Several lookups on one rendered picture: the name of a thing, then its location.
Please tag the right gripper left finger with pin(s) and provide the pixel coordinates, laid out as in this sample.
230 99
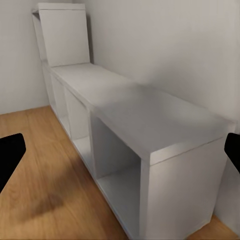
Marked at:
12 149

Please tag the bookcase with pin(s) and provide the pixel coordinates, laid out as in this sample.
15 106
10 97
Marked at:
158 160

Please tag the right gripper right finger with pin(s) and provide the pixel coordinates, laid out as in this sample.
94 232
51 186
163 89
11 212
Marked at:
232 149

